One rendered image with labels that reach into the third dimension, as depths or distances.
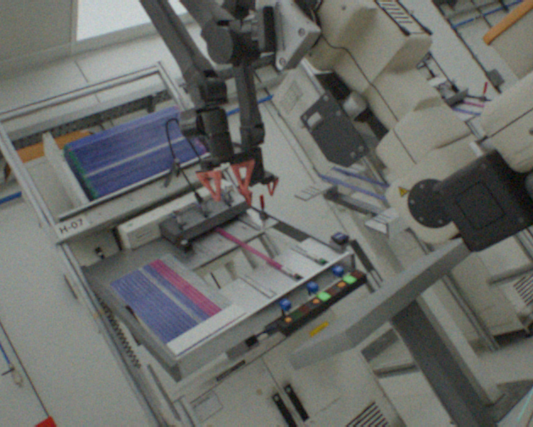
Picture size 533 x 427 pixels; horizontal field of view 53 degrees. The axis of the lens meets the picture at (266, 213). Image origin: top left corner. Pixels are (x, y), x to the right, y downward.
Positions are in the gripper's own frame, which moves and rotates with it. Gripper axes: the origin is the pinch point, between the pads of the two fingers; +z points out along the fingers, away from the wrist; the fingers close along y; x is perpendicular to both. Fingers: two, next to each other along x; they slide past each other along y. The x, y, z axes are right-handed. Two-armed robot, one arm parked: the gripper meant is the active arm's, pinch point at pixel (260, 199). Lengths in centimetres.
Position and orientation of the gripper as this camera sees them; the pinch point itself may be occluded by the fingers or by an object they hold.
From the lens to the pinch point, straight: 190.2
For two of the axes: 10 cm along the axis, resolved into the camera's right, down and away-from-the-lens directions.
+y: -7.9, 3.9, -4.8
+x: 6.1, 3.4, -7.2
